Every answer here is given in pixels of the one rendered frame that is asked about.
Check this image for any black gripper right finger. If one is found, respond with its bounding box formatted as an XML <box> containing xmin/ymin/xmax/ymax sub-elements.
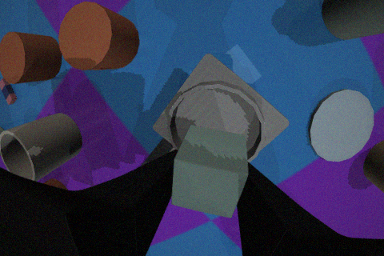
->
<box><xmin>237</xmin><ymin>163</ymin><xmax>384</xmax><ymax>256</ymax></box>

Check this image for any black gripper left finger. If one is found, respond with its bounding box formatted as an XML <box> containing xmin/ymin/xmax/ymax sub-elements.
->
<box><xmin>0</xmin><ymin>150</ymin><xmax>178</xmax><ymax>256</ymax></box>

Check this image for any grey round disc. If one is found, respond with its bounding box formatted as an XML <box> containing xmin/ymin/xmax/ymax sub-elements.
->
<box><xmin>308</xmin><ymin>89</ymin><xmax>374</xmax><ymax>162</ymax></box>

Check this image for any brown cylinder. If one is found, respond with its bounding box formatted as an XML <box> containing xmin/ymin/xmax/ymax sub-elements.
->
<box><xmin>45</xmin><ymin>178</ymin><xmax>67</xmax><ymax>190</ymax></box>
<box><xmin>58</xmin><ymin>1</ymin><xmax>140</xmax><ymax>70</ymax></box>
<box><xmin>0</xmin><ymin>32</ymin><xmax>62</xmax><ymax>84</ymax></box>

